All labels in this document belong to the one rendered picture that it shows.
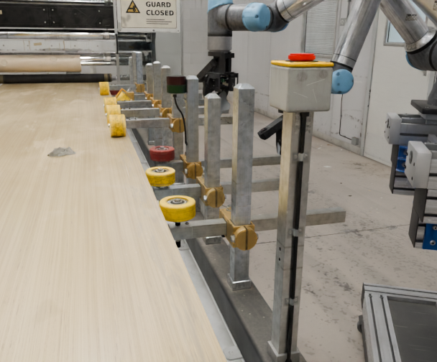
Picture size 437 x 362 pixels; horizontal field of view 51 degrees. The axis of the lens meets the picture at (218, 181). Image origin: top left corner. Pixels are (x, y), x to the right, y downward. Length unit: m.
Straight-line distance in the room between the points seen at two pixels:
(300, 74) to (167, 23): 3.08
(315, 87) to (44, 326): 0.49
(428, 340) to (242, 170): 1.16
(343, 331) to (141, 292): 1.63
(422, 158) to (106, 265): 0.78
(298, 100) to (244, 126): 0.29
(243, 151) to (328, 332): 1.38
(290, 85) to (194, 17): 9.60
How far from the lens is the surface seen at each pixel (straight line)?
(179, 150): 1.71
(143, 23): 3.69
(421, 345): 1.88
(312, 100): 0.68
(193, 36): 10.24
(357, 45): 1.50
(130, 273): 0.74
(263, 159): 1.58
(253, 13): 1.34
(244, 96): 0.94
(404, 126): 1.69
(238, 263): 1.05
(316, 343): 2.13
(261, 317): 0.99
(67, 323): 0.65
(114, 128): 1.68
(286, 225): 0.74
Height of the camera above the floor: 1.26
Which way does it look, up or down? 18 degrees down
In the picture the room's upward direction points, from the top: 1 degrees clockwise
